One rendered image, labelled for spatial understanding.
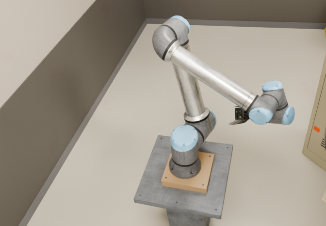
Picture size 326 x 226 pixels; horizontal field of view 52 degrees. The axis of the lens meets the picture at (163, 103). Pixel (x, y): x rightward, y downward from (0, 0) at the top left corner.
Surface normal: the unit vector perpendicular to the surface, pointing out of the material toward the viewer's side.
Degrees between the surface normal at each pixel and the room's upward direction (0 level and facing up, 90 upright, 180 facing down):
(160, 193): 0
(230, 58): 0
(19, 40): 90
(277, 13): 90
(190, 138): 2
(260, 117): 88
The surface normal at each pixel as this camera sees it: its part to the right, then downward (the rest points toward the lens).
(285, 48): -0.12, -0.73
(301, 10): -0.27, 0.68
